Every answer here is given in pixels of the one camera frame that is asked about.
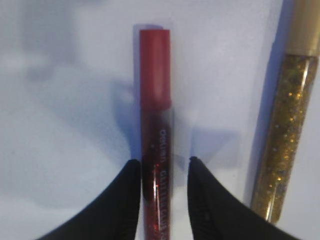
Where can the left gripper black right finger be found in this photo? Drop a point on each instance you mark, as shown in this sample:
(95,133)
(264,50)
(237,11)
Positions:
(215,214)

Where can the gold glitter pen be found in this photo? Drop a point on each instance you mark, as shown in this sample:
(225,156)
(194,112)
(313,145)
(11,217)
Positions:
(295,81)

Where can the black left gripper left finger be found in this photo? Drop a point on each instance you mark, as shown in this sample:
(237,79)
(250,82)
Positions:
(113,215)

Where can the red glitter pen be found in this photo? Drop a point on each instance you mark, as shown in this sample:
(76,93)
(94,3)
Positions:
(156,131)

